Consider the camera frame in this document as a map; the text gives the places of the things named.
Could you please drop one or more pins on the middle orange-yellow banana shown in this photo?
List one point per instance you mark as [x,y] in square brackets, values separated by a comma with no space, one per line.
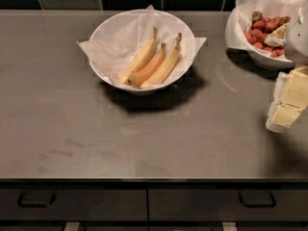
[137,78]

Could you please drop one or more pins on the white bowl with bananas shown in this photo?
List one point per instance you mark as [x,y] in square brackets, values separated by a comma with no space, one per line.
[115,43]

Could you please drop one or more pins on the yellow banana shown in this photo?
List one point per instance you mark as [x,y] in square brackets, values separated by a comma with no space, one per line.
[142,58]
[166,67]

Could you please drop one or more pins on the black drawer handle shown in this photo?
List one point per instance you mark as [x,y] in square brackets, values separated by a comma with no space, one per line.
[35,199]
[256,199]

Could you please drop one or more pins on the white paper liner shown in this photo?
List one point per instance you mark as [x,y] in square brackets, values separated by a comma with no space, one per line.
[141,51]

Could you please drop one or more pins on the left dark drawer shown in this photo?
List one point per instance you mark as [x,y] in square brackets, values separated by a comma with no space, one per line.
[79,204]

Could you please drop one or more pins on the left black drawer handle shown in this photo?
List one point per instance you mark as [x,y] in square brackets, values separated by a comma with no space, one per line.
[35,199]

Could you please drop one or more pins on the dark drawer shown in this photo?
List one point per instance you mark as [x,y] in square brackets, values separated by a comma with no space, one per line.
[79,204]
[224,205]

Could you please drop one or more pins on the white paper in strawberry bowl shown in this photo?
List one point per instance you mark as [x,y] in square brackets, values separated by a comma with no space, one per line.
[270,8]

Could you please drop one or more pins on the white bowl with strawberries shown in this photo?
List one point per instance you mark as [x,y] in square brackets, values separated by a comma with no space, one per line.
[239,23]

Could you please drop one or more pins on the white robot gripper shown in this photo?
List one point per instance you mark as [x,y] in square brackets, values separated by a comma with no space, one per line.
[297,39]

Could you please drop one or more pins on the right black drawer handle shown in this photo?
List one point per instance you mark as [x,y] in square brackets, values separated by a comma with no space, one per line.
[256,199]

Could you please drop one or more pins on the right dark drawer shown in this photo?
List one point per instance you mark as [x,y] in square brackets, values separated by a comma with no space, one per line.
[224,205]

